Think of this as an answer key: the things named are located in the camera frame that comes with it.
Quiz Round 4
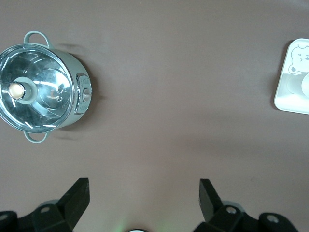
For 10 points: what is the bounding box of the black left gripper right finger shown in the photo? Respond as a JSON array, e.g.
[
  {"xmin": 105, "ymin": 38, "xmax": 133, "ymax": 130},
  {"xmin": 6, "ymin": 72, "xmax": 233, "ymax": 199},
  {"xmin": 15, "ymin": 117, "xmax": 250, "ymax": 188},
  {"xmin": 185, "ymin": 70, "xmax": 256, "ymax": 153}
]
[{"xmin": 195, "ymin": 178, "xmax": 245, "ymax": 232}]

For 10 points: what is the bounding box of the glass pot lid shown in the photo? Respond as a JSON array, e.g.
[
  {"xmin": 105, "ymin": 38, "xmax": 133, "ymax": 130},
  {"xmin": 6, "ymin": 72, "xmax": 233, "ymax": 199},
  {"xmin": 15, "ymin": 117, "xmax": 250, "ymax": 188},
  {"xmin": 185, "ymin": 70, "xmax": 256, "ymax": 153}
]
[{"xmin": 0, "ymin": 44, "xmax": 74, "ymax": 132}]

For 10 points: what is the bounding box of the sage green electric pot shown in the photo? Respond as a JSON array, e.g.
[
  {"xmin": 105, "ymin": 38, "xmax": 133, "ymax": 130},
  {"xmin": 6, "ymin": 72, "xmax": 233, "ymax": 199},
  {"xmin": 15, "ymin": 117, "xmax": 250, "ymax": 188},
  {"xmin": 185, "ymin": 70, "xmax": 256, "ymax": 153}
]
[{"xmin": 0, "ymin": 30, "xmax": 92, "ymax": 143}]

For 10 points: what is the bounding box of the white bear print tray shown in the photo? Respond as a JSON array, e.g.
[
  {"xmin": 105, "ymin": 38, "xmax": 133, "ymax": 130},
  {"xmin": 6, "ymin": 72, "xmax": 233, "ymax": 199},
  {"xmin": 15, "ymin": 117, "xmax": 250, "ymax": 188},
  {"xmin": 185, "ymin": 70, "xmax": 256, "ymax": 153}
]
[{"xmin": 273, "ymin": 38, "xmax": 309, "ymax": 115}]

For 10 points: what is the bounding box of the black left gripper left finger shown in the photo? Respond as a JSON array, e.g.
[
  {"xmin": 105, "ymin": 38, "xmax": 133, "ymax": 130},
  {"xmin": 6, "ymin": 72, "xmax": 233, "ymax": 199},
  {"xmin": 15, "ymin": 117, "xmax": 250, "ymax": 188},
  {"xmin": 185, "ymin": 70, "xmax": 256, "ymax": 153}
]
[{"xmin": 33, "ymin": 178, "xmax": 90, "ymax": 232}]

